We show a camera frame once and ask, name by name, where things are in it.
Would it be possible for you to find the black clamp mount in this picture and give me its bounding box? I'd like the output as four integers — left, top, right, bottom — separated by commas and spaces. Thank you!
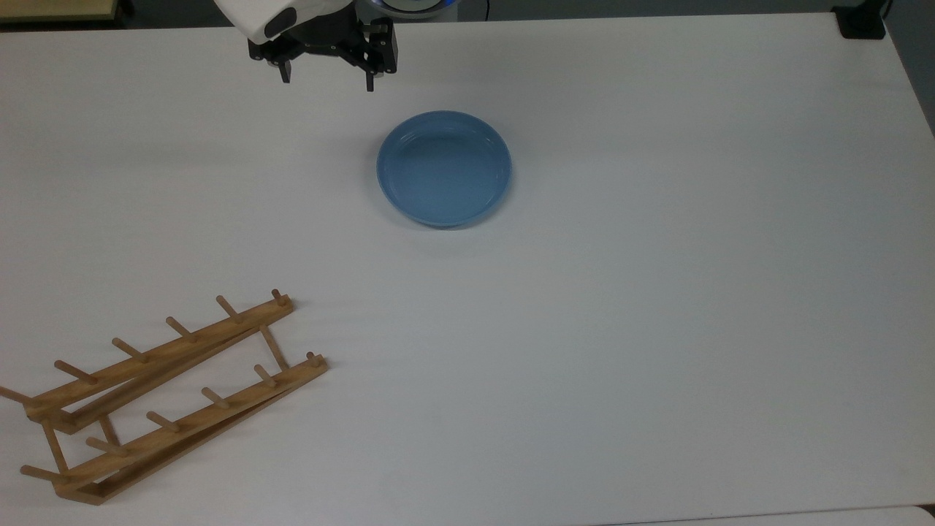
833, 0, 890, 39

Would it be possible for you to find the yellow wooden board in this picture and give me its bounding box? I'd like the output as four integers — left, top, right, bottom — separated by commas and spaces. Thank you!
0, 0, 119, 24

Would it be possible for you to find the wooden plate rack with pegs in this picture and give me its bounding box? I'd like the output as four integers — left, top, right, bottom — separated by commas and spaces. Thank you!
0, 289, 329, 506

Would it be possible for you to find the blue round plate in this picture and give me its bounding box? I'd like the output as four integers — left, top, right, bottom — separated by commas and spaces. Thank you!
376, 110, 512, 229

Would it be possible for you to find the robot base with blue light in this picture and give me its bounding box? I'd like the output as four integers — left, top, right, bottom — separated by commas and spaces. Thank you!
369, 0, 459, 17

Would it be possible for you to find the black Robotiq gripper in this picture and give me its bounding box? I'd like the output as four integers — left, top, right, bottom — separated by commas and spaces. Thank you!
248, 9, 399, 93

